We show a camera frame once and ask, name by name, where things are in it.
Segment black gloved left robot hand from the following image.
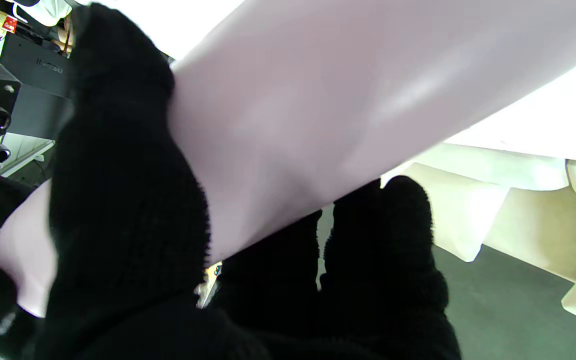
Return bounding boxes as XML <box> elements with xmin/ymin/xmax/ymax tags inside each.
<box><xmin>33</xmin><ymin>2</ymin><xmax>465</xmax><ymax>360</ymax></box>

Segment pink thermos bottle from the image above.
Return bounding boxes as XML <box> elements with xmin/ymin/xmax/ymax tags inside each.
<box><xmin>0</xmin><ymin>0</ymin><xmax>576</xmax><ymax>319</ymax></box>

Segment black box with lettering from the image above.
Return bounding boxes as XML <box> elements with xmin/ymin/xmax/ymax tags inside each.
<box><xmin>0</xmin><ymin>34</ymin><xmax>78</xmax><ymax>142</ymax></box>

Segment white plastic object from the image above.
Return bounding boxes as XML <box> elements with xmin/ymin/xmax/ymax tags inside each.
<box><xmin>12</xmin><ymin>0</ymin><xmax>76</xmax><ymax>28</ymax></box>

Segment cream sofa cushion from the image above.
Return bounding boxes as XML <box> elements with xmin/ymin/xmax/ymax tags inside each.
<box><xmin>483</xmin><ymin>185</ymin><xmax>576</xmax><ymax>282</ymax></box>
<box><xmin>383</xmin><ymin>162</ymin><xmax>513</xmax><ymax>264</ymax></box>

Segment cream fabric sofa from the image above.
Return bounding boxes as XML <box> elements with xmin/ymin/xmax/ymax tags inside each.
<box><xmin>380</xmin><ymin>141</ymin><xmax>576</xmax><ymax>332</ymax></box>

